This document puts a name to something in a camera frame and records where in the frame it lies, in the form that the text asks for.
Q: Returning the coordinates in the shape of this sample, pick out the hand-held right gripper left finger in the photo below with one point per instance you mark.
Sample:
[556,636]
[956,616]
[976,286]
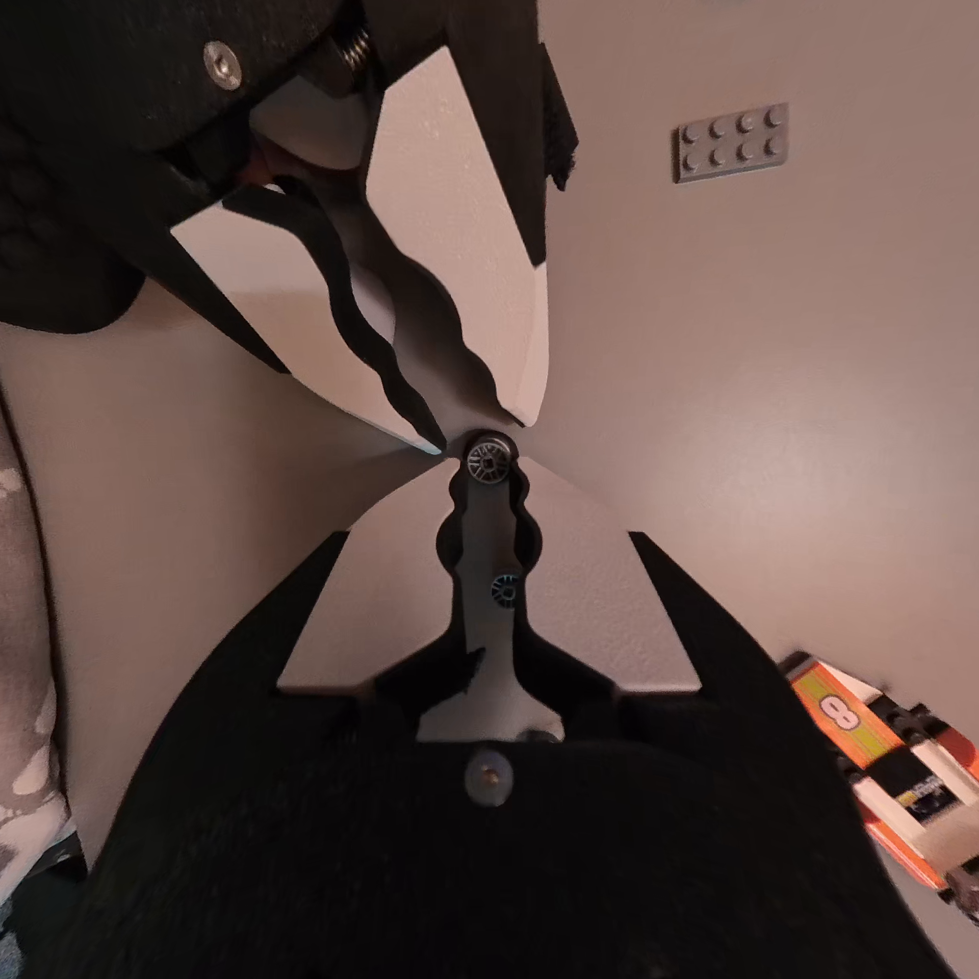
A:
[367,612]

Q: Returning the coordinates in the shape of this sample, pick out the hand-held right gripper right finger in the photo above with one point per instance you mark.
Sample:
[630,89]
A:
[612,612]

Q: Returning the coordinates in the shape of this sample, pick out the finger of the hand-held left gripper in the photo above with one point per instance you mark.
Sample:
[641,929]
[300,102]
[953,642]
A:
[474,230]
[291,299]

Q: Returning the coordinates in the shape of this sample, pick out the grey lego wheel rim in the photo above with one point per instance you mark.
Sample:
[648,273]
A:
[488,455]
[504,588]

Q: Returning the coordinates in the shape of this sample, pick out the orange white lego car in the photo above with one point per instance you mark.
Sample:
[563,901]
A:
[887,765]

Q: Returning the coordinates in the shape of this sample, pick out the grey lego plate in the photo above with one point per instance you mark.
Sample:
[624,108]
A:
[733,143]

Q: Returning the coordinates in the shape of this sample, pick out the black honeycomb wrist rest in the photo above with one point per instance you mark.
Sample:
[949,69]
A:
[46,260]

